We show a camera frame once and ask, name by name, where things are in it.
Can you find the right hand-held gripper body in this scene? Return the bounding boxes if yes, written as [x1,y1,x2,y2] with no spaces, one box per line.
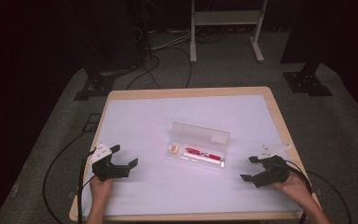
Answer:
[253,143,293,189]

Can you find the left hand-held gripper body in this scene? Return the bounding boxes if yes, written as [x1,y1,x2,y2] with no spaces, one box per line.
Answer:
[88,142,131,182]

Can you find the red pen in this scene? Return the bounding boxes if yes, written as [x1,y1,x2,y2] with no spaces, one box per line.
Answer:
[185,147,226,162]

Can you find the white pen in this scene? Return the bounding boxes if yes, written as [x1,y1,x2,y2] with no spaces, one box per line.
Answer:
[182,151,224,166]

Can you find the clear plastic pencil case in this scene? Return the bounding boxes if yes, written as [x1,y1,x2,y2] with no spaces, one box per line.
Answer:
[166,120,232,171]

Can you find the person's left hand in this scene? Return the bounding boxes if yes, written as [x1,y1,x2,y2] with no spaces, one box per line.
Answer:
[89,175,115,202]

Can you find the person's right hand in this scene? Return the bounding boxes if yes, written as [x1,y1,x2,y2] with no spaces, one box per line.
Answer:
[271,172,312,204]

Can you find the white table mat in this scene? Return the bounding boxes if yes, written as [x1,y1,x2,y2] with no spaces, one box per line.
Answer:
[80,94,302,217]

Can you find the black stand base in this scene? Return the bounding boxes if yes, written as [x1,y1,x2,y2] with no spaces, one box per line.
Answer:
[74,66,117,102]
[282,61,334,97]

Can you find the grey floor tape strip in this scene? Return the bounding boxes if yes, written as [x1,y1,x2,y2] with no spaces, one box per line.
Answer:
[9,180,21,200]

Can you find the dark equipment cabinet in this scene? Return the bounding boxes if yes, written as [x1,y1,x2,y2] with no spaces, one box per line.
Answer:
[83,0,153,71]

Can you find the white metal stand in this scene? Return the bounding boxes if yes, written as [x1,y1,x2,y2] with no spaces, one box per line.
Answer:
[189,0,269,64]

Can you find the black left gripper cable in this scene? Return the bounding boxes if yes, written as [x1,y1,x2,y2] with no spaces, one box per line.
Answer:
[76,148,98,224]

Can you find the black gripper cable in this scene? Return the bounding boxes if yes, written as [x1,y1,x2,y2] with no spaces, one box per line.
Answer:
[283,159,352,224]
[76,148,98,224]

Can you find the black wire frame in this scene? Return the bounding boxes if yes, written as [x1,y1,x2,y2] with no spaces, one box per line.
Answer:
[81,112,103,133]

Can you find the black floor cable loop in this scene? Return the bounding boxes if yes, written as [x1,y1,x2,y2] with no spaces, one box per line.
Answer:
[42,131,90,224]

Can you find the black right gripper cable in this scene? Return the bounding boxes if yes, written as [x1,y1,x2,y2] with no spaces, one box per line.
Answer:
[283,159,352,224]

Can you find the white floor cables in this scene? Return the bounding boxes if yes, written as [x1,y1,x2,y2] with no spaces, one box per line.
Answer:
[148,29,194,52]

